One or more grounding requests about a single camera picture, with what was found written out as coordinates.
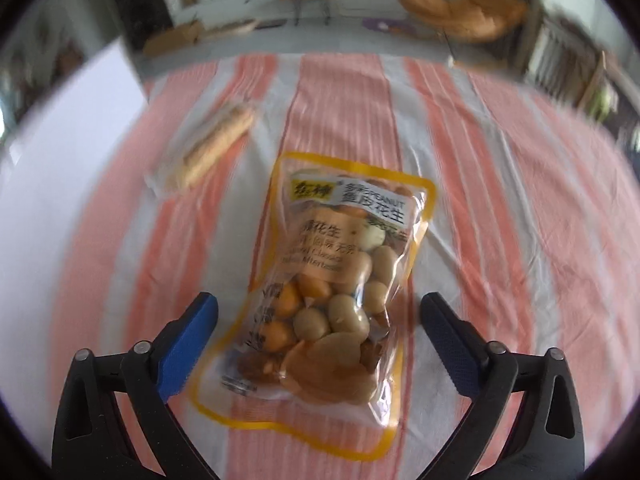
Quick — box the yellow peanut snack bag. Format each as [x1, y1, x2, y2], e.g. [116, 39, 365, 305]
[190, 152, 437, 462]

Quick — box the striped orange white tablecloth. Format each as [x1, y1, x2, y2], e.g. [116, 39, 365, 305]
[46, 54, 639, 479]

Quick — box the white cardboard box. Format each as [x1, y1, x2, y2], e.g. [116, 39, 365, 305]
[1, 40, 144, 426]

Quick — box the wooden dining chair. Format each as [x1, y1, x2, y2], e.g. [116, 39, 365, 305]
[524, 13, 605, 110]

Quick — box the orange lounge chair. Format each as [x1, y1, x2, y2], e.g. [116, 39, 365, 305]
[398, 0, 528, 42]

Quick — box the tall black shelf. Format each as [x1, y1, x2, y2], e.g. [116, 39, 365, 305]
[102, 0, 177, 57]

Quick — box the purple floor mat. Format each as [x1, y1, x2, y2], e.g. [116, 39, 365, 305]
[362, 18, 416, 37]

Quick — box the white tv cabinet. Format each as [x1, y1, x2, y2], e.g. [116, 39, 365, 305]
[171, 0, 407, 27]

